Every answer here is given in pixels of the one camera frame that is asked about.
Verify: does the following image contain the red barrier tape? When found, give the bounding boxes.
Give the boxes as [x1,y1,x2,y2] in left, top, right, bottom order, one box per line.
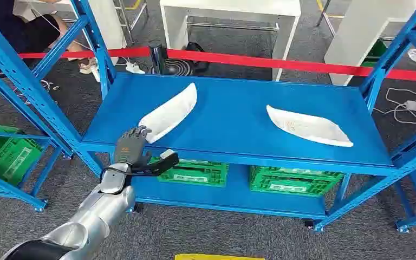
[0,46,416,83]

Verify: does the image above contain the green plastic crate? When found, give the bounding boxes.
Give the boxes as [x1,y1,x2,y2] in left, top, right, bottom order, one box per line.
[0,121,46,191]
[149,157,230,189]
[249,165,346,198]
[360,39,388,69]

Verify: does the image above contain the black barrier stanchion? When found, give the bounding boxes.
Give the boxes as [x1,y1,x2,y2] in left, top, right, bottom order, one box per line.
[148,42,195,76]

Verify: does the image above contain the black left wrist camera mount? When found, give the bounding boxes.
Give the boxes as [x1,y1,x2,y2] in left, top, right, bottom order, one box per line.
[132,148,180,178]

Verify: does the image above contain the black bag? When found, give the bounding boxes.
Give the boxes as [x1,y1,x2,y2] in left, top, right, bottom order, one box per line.
[184,41,211,75]

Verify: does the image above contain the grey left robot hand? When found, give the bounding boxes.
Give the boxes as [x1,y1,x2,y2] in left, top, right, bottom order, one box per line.
[112,125,152,172]

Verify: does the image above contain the white power cable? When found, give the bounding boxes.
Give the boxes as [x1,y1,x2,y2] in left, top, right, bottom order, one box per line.
[373,87,416,125]

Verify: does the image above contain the white curved plastic part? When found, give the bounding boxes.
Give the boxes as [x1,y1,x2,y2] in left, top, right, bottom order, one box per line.
[266,105,354,148]
[138,82,198,145]

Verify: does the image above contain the person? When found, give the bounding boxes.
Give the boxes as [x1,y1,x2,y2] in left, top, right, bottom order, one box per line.
[0,0,98,75]

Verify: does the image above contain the metal chair frame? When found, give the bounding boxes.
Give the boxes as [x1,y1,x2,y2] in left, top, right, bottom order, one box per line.
[114,0,150,41]

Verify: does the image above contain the white charger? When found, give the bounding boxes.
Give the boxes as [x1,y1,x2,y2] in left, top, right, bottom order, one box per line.
[125,61,146,75]

